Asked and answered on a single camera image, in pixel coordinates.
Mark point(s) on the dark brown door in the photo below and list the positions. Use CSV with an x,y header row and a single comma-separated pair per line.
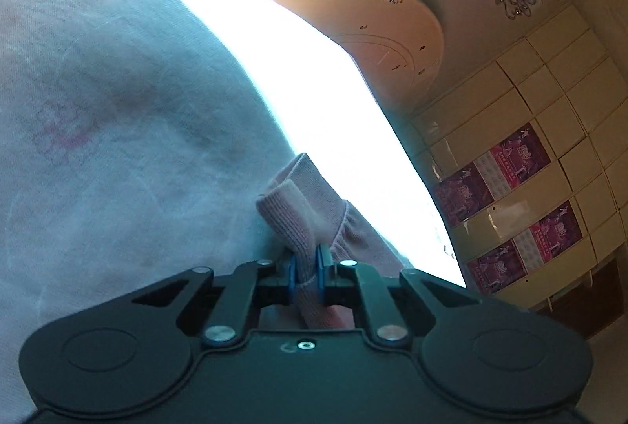
x,y
603,286

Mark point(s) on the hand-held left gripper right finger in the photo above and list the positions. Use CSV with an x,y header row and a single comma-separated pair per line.
x,y
322,276

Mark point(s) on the beige rounded headboard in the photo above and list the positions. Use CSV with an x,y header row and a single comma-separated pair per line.
x,y
373,27

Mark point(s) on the cream glossy wardrobe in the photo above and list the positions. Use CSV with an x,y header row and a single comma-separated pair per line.
x,y
564,85

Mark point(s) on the pink calendar poster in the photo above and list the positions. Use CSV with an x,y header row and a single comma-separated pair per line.
x,y
557,228
463,199
495,268
520,149

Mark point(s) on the pink knit sweater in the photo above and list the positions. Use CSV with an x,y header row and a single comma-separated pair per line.
x,y
299,208

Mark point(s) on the floral white bedsheet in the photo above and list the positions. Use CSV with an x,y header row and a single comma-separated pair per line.
x,y
122,110

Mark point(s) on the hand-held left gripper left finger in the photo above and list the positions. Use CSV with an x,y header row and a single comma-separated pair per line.
x,y
293,278

